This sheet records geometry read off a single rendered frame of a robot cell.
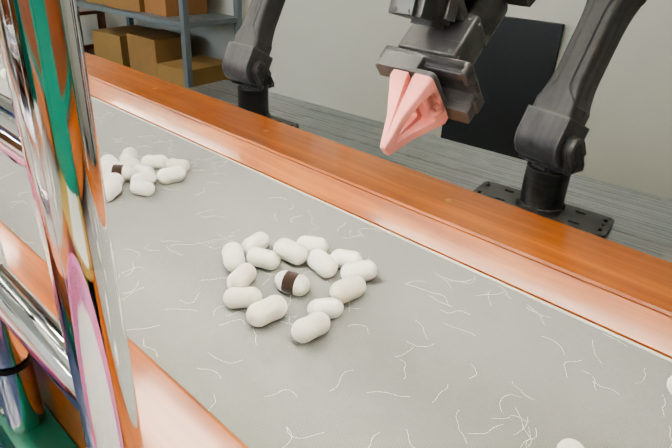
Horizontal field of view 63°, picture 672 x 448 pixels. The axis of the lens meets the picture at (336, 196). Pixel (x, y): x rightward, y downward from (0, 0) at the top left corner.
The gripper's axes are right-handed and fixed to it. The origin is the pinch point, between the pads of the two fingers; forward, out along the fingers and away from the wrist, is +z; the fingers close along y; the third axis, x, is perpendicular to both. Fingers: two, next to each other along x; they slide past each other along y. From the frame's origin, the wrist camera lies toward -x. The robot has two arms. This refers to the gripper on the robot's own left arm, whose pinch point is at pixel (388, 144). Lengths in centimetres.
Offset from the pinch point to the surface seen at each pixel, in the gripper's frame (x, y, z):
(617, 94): 151, -28, -121
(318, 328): -3.5, 6.5, 18.6
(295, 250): 0.2, -2.6, 13.6
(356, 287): 0.4, 5.2, 13.8
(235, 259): -3.0, -5.4, 17.4
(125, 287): -7.1, -10.7, 24.9
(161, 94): 12, -55, 0
